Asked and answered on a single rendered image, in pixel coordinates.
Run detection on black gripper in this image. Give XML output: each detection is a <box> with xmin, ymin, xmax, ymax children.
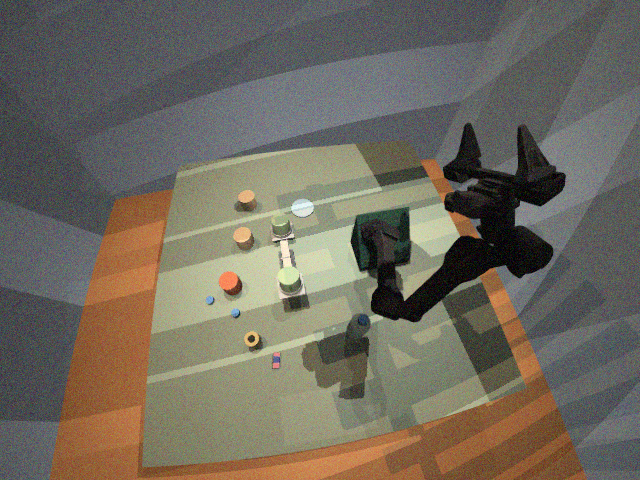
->
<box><xmin>443</xmin><ymin>123</ymin><xmax>566</xmax><ymax>223</ymax></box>

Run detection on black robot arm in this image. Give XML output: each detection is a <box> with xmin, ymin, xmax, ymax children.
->
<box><xmin>361</xmin><ymin>185</ymin><xmax>554</xmax><ymax>322</ymax></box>

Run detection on orange-red cylinder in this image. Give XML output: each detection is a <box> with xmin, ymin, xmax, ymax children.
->
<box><xmin>219</xmin><ymin>271</ymin><xmax>242</xmax><ymax>295</ymax></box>

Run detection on tan tape roll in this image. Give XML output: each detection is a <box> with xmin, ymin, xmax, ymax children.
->
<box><xmin>244</xmin><ymin>331</ymin><xmax>262</xmax><ymax>348</ymax></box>

